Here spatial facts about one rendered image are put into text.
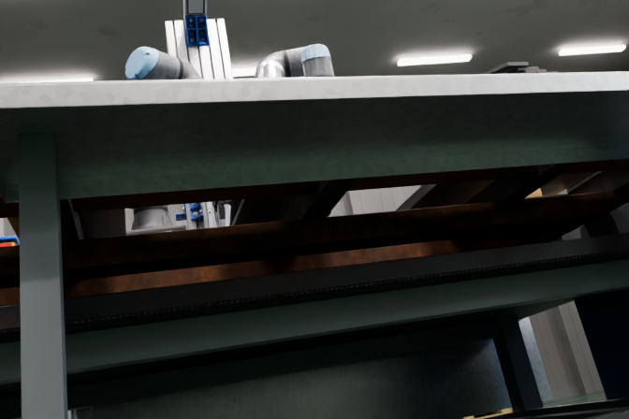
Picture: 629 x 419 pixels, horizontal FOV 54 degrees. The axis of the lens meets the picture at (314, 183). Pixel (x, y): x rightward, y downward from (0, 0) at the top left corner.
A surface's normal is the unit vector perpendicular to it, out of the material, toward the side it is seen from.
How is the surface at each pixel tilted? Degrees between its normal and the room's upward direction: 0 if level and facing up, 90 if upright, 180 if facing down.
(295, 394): 90
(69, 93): 90
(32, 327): 90
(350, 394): 90
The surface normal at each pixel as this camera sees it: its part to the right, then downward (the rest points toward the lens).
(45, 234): 0.26, -0.39
